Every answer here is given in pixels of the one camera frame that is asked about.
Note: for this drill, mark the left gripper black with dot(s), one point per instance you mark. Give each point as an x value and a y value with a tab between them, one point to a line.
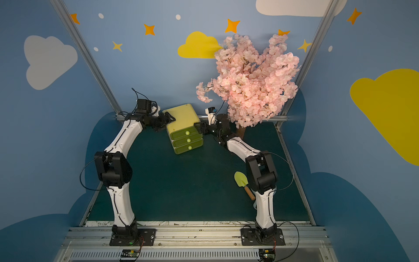
163	119

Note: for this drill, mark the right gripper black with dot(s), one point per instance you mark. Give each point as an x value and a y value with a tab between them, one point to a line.
204	127

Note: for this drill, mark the green drawer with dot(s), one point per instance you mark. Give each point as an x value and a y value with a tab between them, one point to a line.
187	147
184	133
186	140

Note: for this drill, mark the yellow-green drawer cabinet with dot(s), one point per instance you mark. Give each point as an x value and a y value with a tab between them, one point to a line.
185	117

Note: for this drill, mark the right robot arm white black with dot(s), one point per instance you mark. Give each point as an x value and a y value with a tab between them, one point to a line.
261	173

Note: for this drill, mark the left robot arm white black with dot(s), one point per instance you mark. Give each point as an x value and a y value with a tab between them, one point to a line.
114	170

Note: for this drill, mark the green toy shovel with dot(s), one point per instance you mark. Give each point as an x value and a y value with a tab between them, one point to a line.
242	181

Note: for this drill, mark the pink blossom artificial tree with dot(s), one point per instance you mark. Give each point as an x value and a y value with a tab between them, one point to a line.
255	85

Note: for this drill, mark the left circuit board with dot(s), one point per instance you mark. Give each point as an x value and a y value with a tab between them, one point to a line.
129	255

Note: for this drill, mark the circuit board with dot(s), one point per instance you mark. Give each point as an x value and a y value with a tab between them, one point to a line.
266	255
129	255

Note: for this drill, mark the right circuit board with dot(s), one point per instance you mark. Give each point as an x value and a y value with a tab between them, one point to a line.
266	255

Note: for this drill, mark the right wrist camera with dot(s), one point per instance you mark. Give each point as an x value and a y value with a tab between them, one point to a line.
211	115

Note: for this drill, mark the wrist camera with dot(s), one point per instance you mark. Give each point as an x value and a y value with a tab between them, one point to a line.
211	115
147	107

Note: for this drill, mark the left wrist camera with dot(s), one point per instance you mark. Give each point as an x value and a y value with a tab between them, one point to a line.
147	107

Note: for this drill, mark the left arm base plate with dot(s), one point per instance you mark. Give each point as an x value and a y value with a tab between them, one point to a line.
136	237

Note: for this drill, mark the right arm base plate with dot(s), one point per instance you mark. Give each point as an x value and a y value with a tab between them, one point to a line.
253	237

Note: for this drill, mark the left aluminium frame post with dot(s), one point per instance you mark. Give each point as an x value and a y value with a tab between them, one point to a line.
69	24

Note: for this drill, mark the aluminium frame post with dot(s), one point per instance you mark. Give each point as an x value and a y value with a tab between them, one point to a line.
69	24
327	19

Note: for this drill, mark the aluminium front rail base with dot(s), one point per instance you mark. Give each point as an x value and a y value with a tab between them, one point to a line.
197	241

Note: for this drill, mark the right aluminium frame post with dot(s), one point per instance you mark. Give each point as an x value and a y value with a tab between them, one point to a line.
327	19

